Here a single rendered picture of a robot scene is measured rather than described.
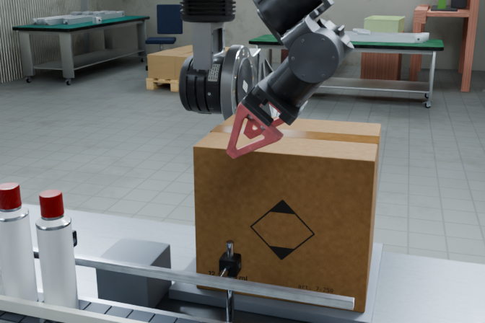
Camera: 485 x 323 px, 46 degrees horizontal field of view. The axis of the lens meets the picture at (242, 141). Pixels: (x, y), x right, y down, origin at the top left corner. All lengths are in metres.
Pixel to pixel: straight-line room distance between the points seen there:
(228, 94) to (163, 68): 5.97
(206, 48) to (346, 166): 0.58
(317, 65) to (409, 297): 0.59
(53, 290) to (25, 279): 0.07
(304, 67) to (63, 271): 0.49
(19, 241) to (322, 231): 0.48
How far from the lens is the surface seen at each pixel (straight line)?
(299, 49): 0.64
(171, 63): 7.21
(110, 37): 10.05
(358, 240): 0.95
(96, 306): 0.99
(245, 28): 9.73
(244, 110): 0.70
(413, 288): 1.15
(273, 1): 0.72
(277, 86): 0.73
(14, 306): 0.97
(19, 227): 0.95
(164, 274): 0.90
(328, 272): 0.99
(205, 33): 1.36
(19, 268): 0.97
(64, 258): 0.91
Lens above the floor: 1.39
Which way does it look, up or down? 16 degrees down
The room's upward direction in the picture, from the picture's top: straight up
